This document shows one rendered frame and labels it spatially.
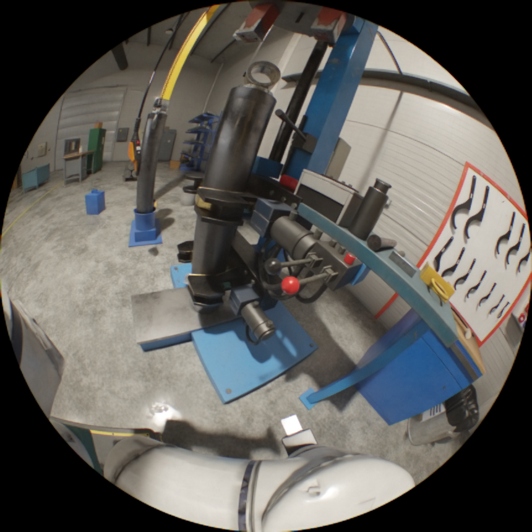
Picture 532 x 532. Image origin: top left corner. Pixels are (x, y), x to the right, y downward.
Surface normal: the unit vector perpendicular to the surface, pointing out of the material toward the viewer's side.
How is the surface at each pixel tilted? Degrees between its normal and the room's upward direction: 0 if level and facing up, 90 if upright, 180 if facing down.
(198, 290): 0
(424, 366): 90
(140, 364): 0
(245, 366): 0
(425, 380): 90
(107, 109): 90
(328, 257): 90
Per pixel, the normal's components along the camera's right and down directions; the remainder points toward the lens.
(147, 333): 0.31, -0.78
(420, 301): -0.78, 0.12
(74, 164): 0.54, 0.62
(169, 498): -0.13, -0.90
